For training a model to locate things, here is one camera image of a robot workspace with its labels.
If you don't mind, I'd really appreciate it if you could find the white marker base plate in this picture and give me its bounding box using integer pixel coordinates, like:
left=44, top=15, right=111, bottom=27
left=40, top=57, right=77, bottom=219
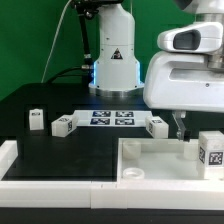
left=74, top=110, right=152, bottom=127

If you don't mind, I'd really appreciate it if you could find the black cable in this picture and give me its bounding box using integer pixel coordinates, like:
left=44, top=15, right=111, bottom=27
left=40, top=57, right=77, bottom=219
left=46, top=67, right=93, bottom=84

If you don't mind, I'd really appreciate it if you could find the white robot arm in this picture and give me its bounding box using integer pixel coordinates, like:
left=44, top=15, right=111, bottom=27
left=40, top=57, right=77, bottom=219
left=73, top=0, right=224, bottom=141

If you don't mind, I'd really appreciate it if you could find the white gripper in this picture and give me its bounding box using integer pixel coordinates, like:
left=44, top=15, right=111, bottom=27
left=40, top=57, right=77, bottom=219
left=143, top=22, right=224, bottom=142

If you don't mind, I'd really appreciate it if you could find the white cable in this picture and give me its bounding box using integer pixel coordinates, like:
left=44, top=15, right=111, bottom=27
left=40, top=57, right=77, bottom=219
left=40, top=0, right=73, bottom=84

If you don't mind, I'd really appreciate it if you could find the white obstacle fence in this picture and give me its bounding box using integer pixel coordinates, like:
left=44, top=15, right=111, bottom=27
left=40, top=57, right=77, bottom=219
left=0, top=141, right=224, bottom=210

